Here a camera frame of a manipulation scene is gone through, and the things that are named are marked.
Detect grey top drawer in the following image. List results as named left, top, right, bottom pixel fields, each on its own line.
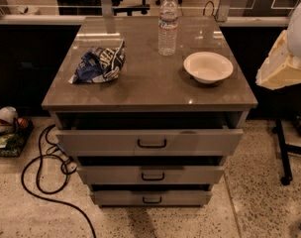
left=54, top=116, right=245, bottom=157

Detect grey drawer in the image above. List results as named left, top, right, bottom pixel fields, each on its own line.
left=90, top=184, right=212, bottom=207
left=54, top=116, right=245, bottom=157
left=78, top=156, right=223, bottom=184

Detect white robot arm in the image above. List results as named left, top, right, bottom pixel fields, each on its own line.
left=255, top=2, right=301, bottom=90

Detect grey drawer cabinet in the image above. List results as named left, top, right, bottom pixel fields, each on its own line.
left=41, top=15, right=258, bottom=208

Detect grey middle drawer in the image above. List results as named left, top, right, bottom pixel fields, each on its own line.
left=78, top=156, right=223, bottom=184

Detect grey bottom drawer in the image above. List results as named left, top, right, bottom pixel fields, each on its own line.
left=90, top=184, right=212, bottom=207

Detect white bowl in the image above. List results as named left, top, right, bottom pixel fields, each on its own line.
left=183, top=52, right=234, bottom=84

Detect black stand with wheel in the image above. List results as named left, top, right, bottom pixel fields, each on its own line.
left=272, top=119, right=301, bottom=185

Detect clear plastic water bottle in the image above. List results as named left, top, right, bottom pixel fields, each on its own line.
left=158, top=0, right=178, bottom=57

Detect blue white chip bag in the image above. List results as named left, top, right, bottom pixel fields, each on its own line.
left=68, top=40, right=126, bottom=84

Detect pile of toys on mat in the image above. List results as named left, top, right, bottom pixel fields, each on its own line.
left=0, top=106, right=34, bottom=158

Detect black looped cable behind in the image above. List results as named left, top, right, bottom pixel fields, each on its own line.
left=202, top=0, right=218, bottom=18

